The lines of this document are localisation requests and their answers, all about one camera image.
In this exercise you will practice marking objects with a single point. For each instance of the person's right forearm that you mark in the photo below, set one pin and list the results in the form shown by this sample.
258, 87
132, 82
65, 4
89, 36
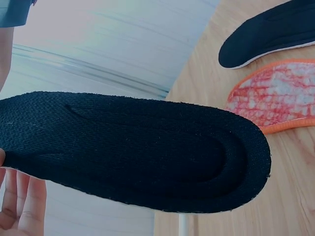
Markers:
7, 37

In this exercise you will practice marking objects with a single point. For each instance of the person's left hand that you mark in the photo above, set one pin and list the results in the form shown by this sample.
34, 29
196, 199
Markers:
17, 216

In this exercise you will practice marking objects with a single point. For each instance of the orange patterned insole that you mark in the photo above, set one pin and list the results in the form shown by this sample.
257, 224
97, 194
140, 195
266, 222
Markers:
275, 96

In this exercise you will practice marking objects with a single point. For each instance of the black fabric insole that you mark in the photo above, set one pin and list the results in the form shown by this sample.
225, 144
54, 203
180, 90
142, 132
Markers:
128, 147
265, 34

